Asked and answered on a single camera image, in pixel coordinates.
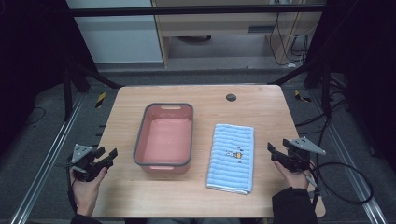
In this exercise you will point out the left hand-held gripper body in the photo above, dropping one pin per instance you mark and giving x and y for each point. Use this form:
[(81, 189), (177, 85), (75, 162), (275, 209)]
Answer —
[(81, 155)]

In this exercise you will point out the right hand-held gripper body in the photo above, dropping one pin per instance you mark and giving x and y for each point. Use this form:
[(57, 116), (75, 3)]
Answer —
[(299, 157)]

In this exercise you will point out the person's right hand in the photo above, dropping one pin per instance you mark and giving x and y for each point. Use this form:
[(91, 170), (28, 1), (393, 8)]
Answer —
[(295, 179)]

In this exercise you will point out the person's left hand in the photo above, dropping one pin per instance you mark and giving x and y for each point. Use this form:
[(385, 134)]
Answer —
[(84, 194)]

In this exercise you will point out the blue striped towel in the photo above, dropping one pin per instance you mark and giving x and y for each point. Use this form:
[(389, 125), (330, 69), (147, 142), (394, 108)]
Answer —
[(231, 168)]

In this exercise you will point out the yellow black floor tape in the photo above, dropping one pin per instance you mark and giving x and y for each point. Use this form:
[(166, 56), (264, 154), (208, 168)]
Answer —
[(301, 97), (100, 100)]

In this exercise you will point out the pink basin with grey rim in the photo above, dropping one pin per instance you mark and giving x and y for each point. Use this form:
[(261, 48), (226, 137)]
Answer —
[(166, 140)]

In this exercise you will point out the dark round table grommet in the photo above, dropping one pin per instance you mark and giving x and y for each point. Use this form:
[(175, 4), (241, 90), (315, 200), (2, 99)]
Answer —
[(231, 97)]

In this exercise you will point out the black curtain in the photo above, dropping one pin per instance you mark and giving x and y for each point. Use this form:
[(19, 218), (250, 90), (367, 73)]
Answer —
[(28, 62), (364, 62)]

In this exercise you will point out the white cabinet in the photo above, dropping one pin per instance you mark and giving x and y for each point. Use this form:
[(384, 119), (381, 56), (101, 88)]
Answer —
[(118, 40)]

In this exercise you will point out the light wooden desk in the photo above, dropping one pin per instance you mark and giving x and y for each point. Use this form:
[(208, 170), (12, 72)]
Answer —
[(218, 26)]

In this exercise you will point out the aluminium floor rail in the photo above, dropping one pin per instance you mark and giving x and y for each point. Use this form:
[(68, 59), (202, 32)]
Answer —
[(46, 161), (351, 174)]

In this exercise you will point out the black diagonal frame strut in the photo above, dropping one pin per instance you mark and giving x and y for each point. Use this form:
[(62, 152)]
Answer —
[(295, 74), (99, 77)]

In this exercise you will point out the black horizontal frame bar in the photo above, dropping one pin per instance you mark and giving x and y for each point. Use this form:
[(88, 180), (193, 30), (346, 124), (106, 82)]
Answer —
[(186, 11)]

